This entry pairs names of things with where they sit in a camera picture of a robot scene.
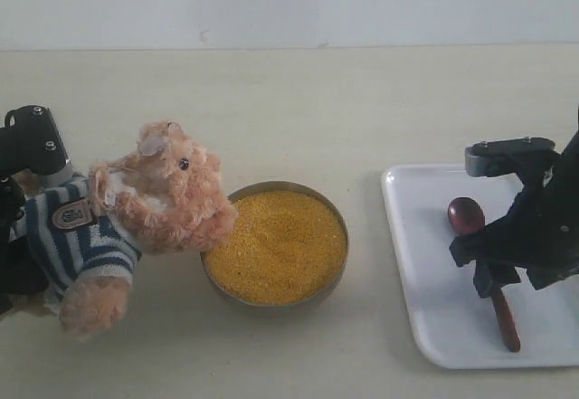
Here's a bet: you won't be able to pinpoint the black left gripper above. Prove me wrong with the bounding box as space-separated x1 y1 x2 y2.
1 170 48 315

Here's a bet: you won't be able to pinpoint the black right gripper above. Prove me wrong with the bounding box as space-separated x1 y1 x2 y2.
449 135 578 299

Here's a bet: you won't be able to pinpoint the dark red wooden spoon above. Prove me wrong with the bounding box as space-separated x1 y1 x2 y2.
447 196 521 353

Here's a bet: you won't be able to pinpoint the plush teddy bear striped sweater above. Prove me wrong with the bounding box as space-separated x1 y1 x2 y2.
8 120 237 339

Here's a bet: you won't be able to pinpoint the white plastic tray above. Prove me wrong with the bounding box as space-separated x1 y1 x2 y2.
380 164 579 370

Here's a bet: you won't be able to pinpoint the metal bowl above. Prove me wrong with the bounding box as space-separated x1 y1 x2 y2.
200 180 350 310

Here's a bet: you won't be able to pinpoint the yellow millet grains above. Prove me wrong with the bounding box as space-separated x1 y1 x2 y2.
204 194 348 304

